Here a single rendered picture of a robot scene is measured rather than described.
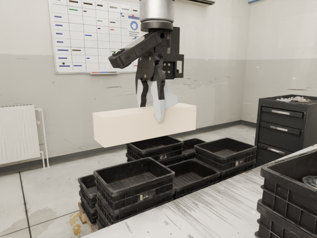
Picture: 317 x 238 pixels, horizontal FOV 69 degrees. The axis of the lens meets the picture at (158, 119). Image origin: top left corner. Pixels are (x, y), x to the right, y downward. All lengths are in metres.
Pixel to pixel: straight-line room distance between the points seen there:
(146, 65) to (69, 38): 2.59
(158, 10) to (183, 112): 0.23
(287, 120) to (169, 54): 1.91
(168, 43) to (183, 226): 0.56
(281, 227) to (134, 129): 0.48
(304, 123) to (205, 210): 1.53
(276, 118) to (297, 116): 0.20
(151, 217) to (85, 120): 2.44
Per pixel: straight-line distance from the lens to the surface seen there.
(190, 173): 1.88
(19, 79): 2.99
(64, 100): 3.07
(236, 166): 1.81
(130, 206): 1.31
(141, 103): 0.55
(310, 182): 0.85
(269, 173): 0.69
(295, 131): 2.30
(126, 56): 0.47
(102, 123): 0.46
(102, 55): 3.17
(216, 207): 0.92
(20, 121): 2.92
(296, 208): 0.70
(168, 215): 0.86
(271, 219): 0.74
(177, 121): 0.55
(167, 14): 0.51
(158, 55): 0.51
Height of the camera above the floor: 1.20
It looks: 13 degrees down
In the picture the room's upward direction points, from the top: straight up
